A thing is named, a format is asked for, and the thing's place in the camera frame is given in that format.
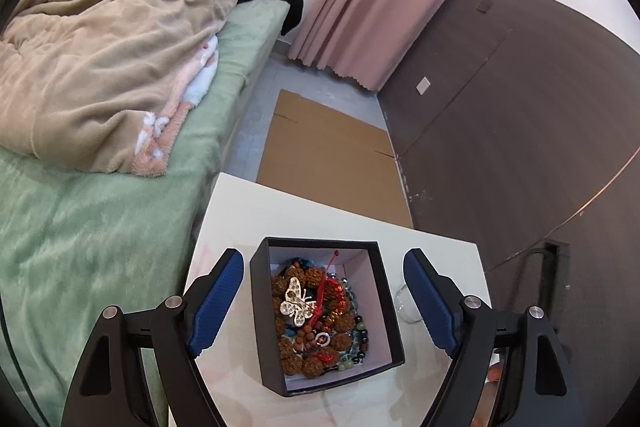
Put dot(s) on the green bed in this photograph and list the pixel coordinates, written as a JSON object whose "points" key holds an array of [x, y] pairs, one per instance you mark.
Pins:
{"points": [[73, 243]]}

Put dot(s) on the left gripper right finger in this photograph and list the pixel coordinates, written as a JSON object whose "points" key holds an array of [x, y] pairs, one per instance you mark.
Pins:
{"points": [[535, 386]]}

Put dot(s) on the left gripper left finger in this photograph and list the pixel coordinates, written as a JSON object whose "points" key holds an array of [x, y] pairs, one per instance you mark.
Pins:
{"points": [[109, 387]]}

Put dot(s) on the person's right hand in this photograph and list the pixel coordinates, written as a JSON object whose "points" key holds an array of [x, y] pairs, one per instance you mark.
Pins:
{"points": [[488, 396]]}

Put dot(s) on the flattened cardboard on floor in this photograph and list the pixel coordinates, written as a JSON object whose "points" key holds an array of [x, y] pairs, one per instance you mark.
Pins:
{"points": [[318, 153]]}

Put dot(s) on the white wall switch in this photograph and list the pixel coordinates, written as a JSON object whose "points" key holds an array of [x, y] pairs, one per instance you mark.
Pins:
{"points": [[423, 85]]}

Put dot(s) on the beige blanket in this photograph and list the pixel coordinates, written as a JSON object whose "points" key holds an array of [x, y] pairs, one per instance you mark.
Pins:
{"points": [[78, 76]]}

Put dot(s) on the pink white plush cloth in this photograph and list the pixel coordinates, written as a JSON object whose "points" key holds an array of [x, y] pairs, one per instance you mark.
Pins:
{"points": [[160, 131]]}

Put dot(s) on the white low table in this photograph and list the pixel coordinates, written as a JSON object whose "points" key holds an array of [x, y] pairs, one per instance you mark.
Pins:
{"points": [[240, 214]]}

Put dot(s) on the thin silver bangle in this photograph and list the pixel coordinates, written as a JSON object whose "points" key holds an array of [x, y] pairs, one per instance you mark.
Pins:
{"points": [[406, 307]]}

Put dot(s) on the black jewelry box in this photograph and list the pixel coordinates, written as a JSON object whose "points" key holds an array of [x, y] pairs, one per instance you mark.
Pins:
{"points": [[323, 314]]}

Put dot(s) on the dark wooden wardrobe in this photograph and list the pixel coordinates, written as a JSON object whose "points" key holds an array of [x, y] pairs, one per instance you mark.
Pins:
{"points": [[530, 131]]}

